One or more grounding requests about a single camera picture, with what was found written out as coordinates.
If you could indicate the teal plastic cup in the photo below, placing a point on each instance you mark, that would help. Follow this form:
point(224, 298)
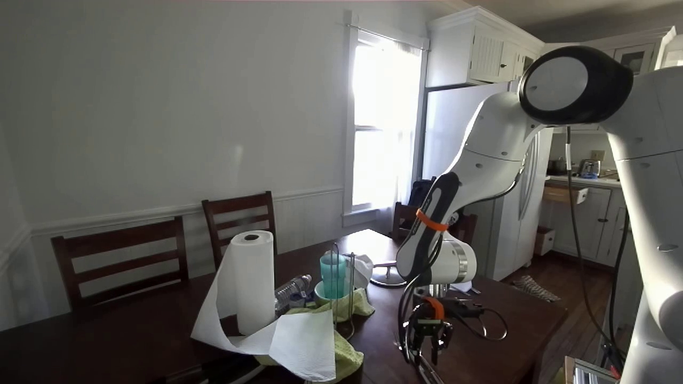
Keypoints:
point(333, 276)

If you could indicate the white paper towel roll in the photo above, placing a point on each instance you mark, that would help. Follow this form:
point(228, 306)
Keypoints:
point(239, 313)

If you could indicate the window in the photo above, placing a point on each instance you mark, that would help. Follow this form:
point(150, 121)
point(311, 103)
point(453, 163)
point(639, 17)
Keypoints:
point(384, 87)

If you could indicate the left wooden chair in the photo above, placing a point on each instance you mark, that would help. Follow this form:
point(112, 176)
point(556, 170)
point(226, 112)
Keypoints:
point(120, 263)

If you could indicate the white upper cabinet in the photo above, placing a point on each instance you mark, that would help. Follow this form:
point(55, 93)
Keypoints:
point(475, 44)

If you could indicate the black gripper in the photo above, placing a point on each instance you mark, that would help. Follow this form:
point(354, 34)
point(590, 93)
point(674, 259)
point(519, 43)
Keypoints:
point(425, 323)

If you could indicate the wooden chair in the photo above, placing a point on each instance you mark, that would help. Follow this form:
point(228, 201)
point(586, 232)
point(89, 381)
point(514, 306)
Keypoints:
point(228, 215)
point(120, 263)

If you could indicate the white kitchen counter cabinets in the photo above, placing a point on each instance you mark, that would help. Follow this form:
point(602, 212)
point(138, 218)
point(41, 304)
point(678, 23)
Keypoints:
point(586, 215)

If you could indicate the white refrigerator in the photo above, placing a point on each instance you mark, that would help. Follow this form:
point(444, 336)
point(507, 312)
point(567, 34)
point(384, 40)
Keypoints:
point(499, 155)

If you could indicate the right wooden chair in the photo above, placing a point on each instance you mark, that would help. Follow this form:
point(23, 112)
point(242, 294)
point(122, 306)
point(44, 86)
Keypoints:
point(228, 215)

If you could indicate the green cloth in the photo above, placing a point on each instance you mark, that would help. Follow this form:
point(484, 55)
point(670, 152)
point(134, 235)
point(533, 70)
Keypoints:
point(344, 327)

